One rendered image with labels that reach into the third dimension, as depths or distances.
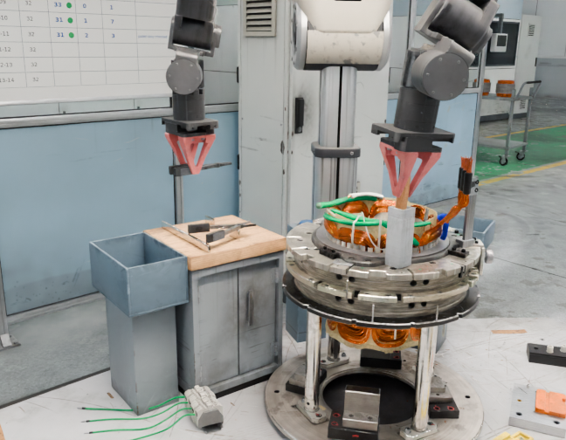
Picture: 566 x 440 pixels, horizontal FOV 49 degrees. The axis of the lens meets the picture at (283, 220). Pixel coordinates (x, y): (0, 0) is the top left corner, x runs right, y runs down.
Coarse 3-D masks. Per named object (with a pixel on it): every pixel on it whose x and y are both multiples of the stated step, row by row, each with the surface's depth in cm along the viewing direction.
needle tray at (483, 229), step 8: (456, 216) 130; (464, 216) 130; (456, 224) 131; (480, 224) 128; (488, 224) 128; (480, 232) 118; (488, 232) 122; (480, 240) 119; (488, 240) 123; (440, 328) 131; (440, 336) 132; (440, 344) 133
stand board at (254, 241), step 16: (176, 224) 120; (160, 240) 111; (176, 240) 111; (224, 240) 111; (240, 240) 112; (256, 240) 112; (272, 240) 112; (192, 256) 103; (208, 256) 104; (224, 256) 106; (240, 256) 108; (256, 256) 110
